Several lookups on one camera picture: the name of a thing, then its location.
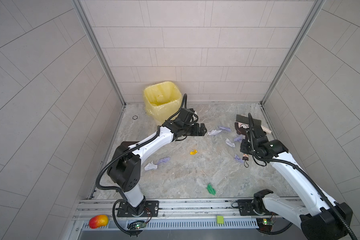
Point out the right circuit board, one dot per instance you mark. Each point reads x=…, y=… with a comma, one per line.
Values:
x=265, y=225

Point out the purple paper scrap far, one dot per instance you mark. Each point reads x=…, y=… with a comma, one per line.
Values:
x=225, y=128

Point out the aluminium front rail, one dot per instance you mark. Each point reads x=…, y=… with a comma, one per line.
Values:
x=173, y=214

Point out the brown hand brush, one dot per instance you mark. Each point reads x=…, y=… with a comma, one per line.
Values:
x=242, y=127

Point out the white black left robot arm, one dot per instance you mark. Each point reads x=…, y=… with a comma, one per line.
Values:
x=123, y=172

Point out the green paper scrap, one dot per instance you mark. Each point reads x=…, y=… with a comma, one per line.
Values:
x=211, y=190

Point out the white paper scrap far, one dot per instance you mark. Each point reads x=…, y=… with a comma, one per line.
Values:
x=214, y=132

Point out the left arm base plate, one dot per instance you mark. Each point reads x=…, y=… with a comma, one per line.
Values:
x=144, y=209

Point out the white paper scrap right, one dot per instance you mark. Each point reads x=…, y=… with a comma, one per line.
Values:
x=229, y=143

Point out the circuit board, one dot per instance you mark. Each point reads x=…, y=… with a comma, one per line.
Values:
x=137, y=225
x=265, y=225

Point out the purple paper scrap right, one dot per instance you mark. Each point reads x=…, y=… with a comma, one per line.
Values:
x=238, y=159

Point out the red yellow mango toy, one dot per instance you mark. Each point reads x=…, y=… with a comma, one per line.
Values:
x=98, y=221

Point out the yellow-lined trash bin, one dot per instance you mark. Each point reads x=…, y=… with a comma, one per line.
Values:
x=162, y=100

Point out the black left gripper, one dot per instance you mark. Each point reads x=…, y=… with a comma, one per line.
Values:
x=195, y=132

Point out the beige wooden rolling pin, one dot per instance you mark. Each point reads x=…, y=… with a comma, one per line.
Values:
x=266, y=130

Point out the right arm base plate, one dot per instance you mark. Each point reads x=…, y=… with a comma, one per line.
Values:
x=250, y=208

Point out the white purple paper scrap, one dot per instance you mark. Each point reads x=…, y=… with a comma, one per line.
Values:
x=154, y=166

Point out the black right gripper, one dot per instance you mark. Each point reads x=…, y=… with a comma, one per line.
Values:
x=242, y=143

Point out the left circuit board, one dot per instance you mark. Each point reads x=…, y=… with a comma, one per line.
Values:
x=137, y=225

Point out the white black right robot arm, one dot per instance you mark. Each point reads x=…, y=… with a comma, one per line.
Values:
x=321, y=217

